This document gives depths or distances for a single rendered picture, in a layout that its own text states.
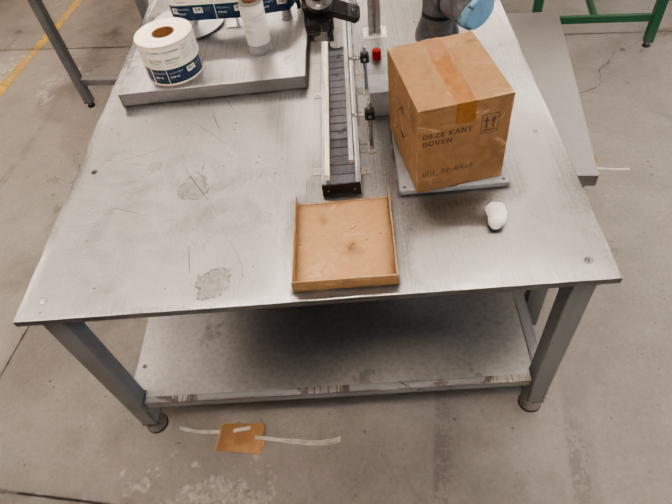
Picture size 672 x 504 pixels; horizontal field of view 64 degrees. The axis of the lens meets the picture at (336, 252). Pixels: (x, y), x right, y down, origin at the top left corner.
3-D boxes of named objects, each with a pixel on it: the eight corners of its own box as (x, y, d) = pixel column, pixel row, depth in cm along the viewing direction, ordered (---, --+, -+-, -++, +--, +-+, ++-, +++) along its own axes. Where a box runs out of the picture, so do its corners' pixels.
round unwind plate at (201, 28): (157, 10, 226) (156, 7, 226) (228, 2, 224) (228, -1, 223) (142, 49, 207) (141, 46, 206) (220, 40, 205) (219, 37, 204)
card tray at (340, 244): (297, 205, 152) (294, 195, 148) (389, 197, 150) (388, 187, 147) (293, 292, 132) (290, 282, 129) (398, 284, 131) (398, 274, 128)
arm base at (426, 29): (411, 28, 193) (413, 0, 185) (453, 24, 193) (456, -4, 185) (418, 49, 183) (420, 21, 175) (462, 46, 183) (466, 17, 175)
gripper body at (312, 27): (306, 14, 159) (300, -12, 147) (334, 11, 159) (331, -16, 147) (307, 38, 158) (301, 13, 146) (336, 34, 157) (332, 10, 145)
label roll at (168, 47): (156, 57, 202) (141, 20, 191) (207, 52, 200) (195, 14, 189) (143, 88, 189) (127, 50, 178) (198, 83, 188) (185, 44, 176)
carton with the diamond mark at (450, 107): (389, 127, 166) (386, 47, 145) (464, 112, 167) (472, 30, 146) (416, 194, 147) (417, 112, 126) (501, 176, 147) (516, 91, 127)
